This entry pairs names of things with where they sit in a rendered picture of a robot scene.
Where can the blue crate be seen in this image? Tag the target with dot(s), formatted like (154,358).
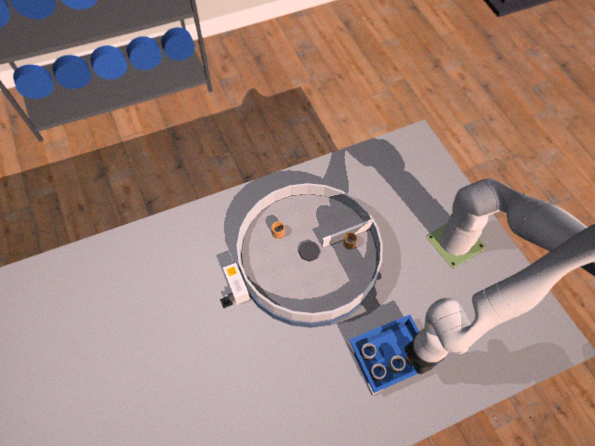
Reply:
(390,340)

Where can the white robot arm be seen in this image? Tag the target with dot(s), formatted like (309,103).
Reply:
(538,222)

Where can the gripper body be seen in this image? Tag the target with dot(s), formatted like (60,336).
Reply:
(417,354)

